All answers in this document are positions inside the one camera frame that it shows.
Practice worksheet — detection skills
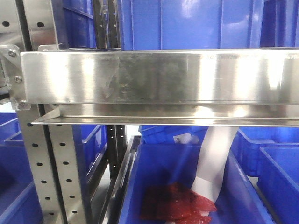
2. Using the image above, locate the red plastic bag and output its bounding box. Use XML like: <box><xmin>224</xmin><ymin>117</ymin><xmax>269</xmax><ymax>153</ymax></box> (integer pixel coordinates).
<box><xmin>140</xmin><ymin>182</ymin><xmax>217</xmax><ymax>224</ymax></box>

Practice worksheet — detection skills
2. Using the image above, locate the blue bin with red bags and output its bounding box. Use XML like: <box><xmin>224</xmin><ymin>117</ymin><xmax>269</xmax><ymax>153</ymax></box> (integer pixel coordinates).
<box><xmin>118</xmin><ymin>144</ymin><xmax>273</xmax><ymax>224</ymax></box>

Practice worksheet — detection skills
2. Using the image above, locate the blue bin lower left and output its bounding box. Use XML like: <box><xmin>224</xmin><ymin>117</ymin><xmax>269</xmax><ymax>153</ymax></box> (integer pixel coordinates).
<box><xmin>0</xmin><ymin>113</ymin><xmax>43</xmax><ymax>224</ymax></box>

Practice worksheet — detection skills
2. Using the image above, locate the blue bin upper left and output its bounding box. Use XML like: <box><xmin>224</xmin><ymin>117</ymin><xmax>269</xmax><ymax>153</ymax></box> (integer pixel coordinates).
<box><xmin>51</xmin><ymin>0</ymin><xmax>96</xmax><ymax>49</ymax></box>

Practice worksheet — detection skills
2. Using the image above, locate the stainless steel shelf rail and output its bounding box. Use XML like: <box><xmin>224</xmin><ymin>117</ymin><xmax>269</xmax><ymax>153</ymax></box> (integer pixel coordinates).
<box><xmin>21</xmin><ymin>48</ymin><xmax>299</xmax><ymax>126</ymax></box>

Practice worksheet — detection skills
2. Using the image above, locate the perforated steel shelf upright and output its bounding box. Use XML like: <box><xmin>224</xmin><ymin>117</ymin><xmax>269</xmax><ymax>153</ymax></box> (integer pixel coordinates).
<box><xmin>0</xmin><ymin>0</ymin><xmax>93</xmax><ymax>224</ymax></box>

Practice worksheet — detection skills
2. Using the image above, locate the blue bin upper right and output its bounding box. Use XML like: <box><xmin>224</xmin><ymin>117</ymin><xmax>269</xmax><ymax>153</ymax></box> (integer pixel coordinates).
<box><xmin>117</xmin><ymin>0</ymin><xmax>299</xmax><ymax>50</ymax></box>

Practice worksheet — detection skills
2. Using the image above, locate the blue bin lower right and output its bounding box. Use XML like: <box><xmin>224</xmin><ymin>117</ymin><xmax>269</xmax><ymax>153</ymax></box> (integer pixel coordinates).
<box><xmin>231</xmin><ymin>127</ymin><xmax>299</xmax><ymax>224</ymax></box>

